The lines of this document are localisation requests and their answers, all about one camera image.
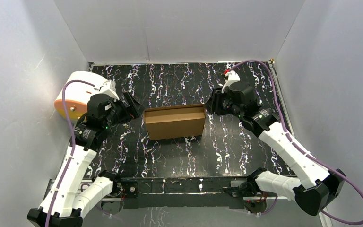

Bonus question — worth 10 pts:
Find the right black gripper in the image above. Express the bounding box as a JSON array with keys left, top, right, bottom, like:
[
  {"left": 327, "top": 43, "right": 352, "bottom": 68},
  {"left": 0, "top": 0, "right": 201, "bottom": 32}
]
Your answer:
[{"left": 203, "top": 87, "right": 243, "bottom": 119}]

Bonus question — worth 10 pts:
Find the brown cardboard box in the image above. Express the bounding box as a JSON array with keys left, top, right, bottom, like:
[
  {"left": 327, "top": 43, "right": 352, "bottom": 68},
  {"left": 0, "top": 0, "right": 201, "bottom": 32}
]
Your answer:
[{"left": 143, "top": 104, "right": 206, "bottom": 140}]

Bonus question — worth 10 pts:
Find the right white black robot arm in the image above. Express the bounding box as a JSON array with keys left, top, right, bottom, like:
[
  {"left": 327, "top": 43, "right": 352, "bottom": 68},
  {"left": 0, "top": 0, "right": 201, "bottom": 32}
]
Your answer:
[{"left": 205, "top": 87, "right": 344, "bottom": 216}]

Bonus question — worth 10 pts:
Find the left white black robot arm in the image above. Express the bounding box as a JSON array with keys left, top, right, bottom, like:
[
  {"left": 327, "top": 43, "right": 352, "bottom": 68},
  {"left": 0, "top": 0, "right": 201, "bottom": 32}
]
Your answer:
[{"left": 27, "top": 92, "right": 144, "bottom": 227}]

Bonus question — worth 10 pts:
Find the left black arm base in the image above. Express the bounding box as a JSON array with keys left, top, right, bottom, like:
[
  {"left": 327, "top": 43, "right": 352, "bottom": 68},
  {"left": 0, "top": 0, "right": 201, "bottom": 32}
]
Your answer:
[{"left": 98, "top": 170, "right": 138, "bottom": 216}]

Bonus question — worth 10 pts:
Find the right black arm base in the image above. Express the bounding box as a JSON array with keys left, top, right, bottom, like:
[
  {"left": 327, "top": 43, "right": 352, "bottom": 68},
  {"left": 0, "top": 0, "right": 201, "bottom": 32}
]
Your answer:
[{"left": 223, "top": 177, "right": 278, "bottom": 216}]

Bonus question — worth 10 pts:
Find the cream cylindrical drum device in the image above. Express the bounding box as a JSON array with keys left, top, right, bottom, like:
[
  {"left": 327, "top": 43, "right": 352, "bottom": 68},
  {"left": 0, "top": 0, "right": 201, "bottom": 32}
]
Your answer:
[{"left": 53, "top": 71, "right": 108, "bottom": 121}]

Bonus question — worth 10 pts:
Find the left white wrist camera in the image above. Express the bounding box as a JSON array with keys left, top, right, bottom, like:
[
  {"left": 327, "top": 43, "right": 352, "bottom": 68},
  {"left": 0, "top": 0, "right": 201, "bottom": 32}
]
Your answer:
[{"left": 95, "top": 80, "right": 119, "bottom": 101}]

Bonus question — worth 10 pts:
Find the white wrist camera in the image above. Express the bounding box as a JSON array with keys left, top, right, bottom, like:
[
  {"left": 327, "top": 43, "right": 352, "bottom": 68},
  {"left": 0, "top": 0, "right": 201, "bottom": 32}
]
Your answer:
[
  {"left": 95, "top": 80, "right": 119, "bottom": 101},
  {"left": 221, "top": 69, "right": 241, "bottom": 93}
]

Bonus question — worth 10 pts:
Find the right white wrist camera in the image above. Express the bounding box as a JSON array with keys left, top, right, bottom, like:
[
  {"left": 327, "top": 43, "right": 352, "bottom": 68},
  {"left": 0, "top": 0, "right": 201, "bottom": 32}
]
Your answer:
[{"left": 221, "top": 69, "right": 241, "bottom": 93}]

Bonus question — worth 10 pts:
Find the aluminium front frame rail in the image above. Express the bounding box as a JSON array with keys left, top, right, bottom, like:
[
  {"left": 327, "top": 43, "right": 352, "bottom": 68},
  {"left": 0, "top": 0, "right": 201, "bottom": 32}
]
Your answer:
[{"left": 37, "top": 178, "right": 329, "bottom": 220}]

